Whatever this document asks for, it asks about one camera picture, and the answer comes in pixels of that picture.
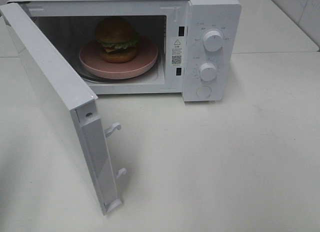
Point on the round white door button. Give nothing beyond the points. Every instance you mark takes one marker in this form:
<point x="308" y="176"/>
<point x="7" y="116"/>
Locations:
<point x="204" y="92"/>

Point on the white microwave door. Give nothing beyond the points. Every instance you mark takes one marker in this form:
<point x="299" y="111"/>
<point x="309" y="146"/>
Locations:
<point x="69" y="105"/>

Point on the pink round plate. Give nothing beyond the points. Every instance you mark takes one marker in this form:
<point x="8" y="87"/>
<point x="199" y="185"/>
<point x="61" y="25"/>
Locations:
<point x="92" y="61"/>

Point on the burger with lettuce and cheese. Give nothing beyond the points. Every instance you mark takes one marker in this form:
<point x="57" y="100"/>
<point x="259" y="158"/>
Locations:
<point x="118" y="40"/>

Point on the glass microwave turntable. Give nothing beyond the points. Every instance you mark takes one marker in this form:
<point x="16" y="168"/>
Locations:
<point x="151" y="76"/>

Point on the lower white microwave knob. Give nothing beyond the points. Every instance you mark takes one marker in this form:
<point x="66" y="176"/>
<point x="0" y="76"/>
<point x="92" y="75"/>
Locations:
<point x="208" y="71"/>

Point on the white microwave knob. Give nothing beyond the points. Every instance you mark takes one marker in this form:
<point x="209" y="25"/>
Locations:
<point x="213" y="40"/>
<point x="208" y="71"/>

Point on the white microwave oven body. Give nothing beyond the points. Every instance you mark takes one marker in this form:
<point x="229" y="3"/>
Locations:
<point x="175" y="26"/>

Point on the upper white microwave knob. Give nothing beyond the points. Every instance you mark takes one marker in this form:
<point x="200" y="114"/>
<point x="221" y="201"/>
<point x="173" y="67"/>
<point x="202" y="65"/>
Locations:
<point x="213" y="40"/>

